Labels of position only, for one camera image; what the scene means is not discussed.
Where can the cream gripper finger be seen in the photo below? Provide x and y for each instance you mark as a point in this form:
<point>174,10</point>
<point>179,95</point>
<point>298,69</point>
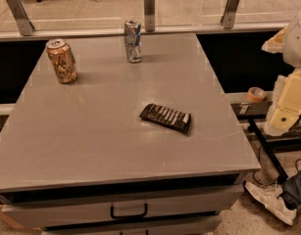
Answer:
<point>275,43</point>
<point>285,109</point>

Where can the black rxbar chocolate bar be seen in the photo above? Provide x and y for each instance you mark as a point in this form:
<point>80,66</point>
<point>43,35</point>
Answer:
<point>167,117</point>

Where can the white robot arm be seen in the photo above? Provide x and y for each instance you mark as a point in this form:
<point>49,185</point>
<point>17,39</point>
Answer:
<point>291,52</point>

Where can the silver blue redbull can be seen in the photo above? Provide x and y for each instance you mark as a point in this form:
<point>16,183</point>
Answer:
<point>132,41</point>

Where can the orange lacroix soda can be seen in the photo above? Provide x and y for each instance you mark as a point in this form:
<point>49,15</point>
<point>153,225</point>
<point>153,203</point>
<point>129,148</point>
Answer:
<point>62,59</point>

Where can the orange tape roll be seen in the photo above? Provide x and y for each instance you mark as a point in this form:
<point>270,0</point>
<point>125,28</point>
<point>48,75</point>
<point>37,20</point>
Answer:
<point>256,94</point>

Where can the black metal stand leg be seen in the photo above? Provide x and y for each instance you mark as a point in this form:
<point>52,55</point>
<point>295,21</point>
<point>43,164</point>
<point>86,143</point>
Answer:
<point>282,175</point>

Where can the blue jeans leg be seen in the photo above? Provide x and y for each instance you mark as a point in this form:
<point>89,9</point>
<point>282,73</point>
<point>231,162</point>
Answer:
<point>291,191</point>

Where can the white sneaker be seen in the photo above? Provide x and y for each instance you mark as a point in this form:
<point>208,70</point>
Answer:
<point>270,197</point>

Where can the lower grey drawer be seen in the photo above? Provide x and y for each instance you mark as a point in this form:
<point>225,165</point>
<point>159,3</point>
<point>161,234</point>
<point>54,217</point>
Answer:
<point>194,225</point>

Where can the grey drawer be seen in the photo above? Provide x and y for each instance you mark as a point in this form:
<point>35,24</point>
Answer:
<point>194,225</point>
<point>90,210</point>

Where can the upper grey drawer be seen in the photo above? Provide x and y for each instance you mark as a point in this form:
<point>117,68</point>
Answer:
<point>90,210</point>

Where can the right metal glass bracket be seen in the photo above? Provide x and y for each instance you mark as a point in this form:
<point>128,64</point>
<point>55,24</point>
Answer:
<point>228,18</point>

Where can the metal glass bracket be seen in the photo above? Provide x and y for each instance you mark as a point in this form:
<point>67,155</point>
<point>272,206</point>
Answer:
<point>228,18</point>
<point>149,15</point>
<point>25,27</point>

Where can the middle metal glass bracket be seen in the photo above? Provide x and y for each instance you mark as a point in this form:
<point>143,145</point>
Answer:
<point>149,15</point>

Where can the black drawer handle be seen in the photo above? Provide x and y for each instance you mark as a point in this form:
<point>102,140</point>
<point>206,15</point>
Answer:
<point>118,212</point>

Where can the left metal glass bracket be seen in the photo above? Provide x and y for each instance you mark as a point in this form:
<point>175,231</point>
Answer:
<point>25,27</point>

